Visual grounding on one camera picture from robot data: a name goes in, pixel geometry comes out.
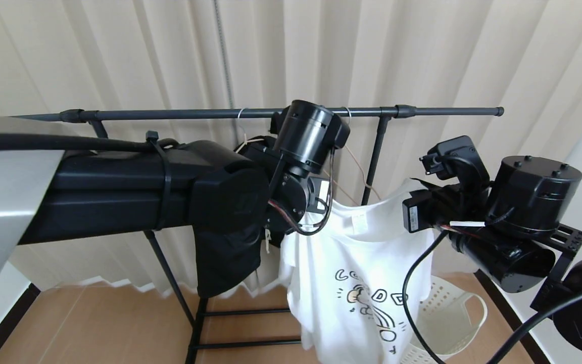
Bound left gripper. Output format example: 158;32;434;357
269;172;333;234

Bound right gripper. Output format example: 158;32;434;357
402;183;484;234

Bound pink clothes hanger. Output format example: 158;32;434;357
320;106;383;204
234;107;267;153

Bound white garment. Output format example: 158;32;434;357
277;177;436;364

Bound black shorts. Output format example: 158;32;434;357
194;134;284;299

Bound white laundry basket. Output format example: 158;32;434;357
401;276;489;364

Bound black clothes rack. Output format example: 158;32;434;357
12;105;505;364

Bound beige curtain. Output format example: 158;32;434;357
0;0;582;296

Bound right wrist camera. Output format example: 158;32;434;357
419;135;492;191

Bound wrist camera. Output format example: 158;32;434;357
419;135;492;191
331;115;351;150

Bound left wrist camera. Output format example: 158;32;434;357
331;115;351;150

